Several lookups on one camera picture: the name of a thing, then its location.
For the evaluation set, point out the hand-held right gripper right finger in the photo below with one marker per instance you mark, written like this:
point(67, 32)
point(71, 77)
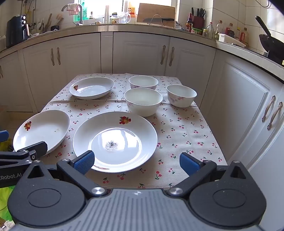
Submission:
point(188, 164)

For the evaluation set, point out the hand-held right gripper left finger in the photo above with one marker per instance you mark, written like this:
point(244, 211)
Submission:
point(84, 162)

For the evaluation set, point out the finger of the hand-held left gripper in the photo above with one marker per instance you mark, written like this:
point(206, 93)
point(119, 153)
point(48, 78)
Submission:
point(3, 136)
point(37, 148)

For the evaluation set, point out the small white fruit-print plate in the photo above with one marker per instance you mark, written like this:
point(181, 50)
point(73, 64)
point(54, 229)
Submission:
point(44, 128)
point(93, 88)

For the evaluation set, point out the large white fruit-print plate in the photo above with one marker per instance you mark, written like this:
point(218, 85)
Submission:
point(124, 133)

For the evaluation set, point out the white pink-floral bowl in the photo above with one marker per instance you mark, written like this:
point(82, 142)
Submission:
point(177, 100)
point(142, 81)

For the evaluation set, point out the plain white bowl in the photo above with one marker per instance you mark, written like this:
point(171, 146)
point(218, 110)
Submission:
point(142, 106)

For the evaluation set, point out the yellow plastic bag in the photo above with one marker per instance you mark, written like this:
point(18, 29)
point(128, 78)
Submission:
point(5, 145)

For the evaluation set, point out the cherry print tablecloth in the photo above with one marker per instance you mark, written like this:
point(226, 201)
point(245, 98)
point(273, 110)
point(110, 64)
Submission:
point(188, 133)

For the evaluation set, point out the black air fryer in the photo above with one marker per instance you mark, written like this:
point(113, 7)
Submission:
point(15, 31)

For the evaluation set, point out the small black pot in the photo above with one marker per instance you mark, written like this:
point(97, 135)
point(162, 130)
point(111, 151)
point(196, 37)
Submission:
point(55, 28)

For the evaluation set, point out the white kitchen cabinet unit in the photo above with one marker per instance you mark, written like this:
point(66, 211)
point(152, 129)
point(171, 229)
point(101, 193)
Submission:
point(142, 51)

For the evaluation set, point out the wooden spatula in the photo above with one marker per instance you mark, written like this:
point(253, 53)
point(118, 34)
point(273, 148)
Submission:
point(48, 21)

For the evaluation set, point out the white plastic tray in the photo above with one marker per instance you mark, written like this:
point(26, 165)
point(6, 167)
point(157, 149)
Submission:
point(230, 40)

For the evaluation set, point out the clear bottle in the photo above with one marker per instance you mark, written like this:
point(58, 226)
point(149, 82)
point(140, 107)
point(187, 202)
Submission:
point(210, 30)
point(218, 28)

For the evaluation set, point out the metal kitchen faucet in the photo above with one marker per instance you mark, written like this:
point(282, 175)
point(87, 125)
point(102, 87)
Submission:
point(80, 16)

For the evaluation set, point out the red bottle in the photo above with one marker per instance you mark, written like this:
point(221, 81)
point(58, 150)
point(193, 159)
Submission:
point(230, 31)

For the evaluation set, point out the cooking oil bottle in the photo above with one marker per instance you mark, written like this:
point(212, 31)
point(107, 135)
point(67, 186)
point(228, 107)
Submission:
point(237, 33)
point(244, 35)

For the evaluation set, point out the dark sauce bottle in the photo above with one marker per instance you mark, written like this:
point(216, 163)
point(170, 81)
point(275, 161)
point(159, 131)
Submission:
point(189, 23)

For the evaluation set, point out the red knife block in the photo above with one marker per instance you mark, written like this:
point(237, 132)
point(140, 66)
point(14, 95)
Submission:
point(197, 21)

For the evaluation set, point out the pink cloth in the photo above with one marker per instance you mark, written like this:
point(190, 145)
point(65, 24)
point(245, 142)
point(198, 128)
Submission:
point(73, 8)

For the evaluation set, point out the labelled glass jar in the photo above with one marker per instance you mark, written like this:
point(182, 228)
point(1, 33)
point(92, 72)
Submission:
point(113, 18)

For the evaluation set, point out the green dish soap bottle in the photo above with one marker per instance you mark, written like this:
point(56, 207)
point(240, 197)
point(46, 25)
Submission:
point(84, 10)

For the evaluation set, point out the black wok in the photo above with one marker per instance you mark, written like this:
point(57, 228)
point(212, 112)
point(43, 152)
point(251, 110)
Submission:
point(273, 44)

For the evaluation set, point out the glass pitcher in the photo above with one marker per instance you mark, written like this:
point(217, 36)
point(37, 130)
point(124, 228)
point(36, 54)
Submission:
point(123, 18)

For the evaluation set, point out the orange box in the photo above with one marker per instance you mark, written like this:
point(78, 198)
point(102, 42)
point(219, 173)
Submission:
point(132, 12)

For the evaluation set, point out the wooden cutting board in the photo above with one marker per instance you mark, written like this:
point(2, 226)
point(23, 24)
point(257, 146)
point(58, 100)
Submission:
point(155, 10)

